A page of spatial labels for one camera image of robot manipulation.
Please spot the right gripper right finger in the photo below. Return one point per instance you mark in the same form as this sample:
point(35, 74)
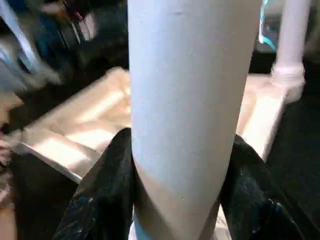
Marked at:
point(255, 205)

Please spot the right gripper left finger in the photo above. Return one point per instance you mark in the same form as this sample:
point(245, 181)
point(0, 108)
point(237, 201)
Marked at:
point(105, 200)

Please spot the white plastic table top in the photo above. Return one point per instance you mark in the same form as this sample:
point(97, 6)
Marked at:
point(75, 130)

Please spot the white plastic table leg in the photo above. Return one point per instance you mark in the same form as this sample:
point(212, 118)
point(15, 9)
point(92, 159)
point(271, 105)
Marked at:
point(292, 40)
point(190, 100)

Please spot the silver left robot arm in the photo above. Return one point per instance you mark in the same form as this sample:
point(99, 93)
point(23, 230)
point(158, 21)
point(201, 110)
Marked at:
point(20, 55)

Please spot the black work surface mat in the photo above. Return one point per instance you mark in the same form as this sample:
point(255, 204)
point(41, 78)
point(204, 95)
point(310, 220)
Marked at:
point(295, 165)

